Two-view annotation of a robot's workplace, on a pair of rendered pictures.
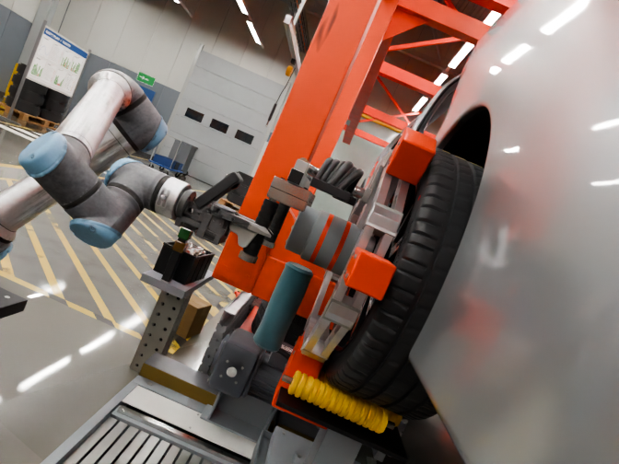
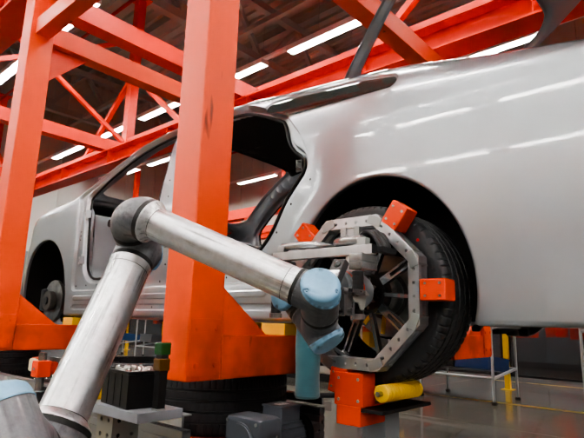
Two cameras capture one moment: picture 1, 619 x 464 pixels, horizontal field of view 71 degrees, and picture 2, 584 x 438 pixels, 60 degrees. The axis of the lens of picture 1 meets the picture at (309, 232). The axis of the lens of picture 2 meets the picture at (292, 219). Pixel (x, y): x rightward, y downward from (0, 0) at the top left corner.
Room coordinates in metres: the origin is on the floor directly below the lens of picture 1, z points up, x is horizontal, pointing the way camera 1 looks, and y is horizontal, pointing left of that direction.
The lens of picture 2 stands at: (0.11, 1.42, 0.73)
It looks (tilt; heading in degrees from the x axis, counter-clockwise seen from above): 12 degrees up; 311
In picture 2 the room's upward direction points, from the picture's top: 2 degrees clockwise
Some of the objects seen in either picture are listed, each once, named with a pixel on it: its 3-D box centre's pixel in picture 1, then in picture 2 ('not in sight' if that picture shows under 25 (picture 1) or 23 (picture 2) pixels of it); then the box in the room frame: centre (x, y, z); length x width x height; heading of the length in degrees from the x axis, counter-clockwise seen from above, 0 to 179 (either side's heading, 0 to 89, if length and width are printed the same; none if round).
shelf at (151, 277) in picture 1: (181, 275); (123, 407); (1.73, 0.40, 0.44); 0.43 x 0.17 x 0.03; 179
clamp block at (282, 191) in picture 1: (289, 193); (362, 262); (0.97, 0.08, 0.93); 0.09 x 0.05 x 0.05; 89
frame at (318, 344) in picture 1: (354, 252); (355, 291); (1.14, -0.13, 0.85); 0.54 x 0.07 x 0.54; 179
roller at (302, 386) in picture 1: (338, 401); (399, 390); (1.02, -0.23, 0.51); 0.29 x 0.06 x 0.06; 89
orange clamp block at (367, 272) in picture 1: (367, 272); (437, 289); (0.82, -0.13, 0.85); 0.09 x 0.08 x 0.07; 179
